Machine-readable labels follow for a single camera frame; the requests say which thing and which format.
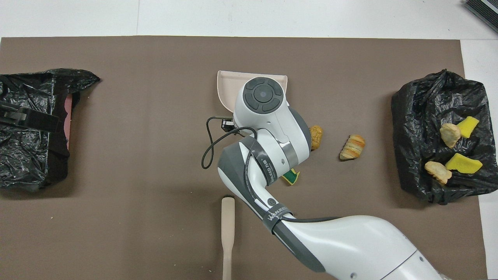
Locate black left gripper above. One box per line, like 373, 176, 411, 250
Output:
0, 103, 61, 132

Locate beige plastic dustpan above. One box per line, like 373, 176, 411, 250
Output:
217, 70, 288, 114

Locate green and yellow sponge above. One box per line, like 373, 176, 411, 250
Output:
282, 168, 300, 186

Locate golden brown bread toy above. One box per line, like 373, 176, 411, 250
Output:
310, 125, 323, 151

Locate beige hand brush black bristles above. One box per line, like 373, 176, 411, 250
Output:
221, 196, 236, 280

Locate striped bread roll toy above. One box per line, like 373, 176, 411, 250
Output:
440, 123, 461, 149
339, 134, 366, 160

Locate pale foam lump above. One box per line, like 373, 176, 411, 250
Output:
424, 161, 453, 185

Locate notched yellow sponge piece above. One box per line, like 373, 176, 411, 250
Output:
445, 153, 483, 175

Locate chunky yellow sponge piece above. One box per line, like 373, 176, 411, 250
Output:
456, 116, 480, 139

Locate pink bin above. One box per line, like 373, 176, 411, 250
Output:
64, 93, 74, 150

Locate black trash bag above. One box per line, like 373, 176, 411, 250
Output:
391, 69, 498, 205
0, 68, 101, 192

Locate brown table mat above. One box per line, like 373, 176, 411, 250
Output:
0, 36, 489, 280

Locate black ribbed device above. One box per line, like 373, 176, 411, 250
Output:
464, 0, 498, 33

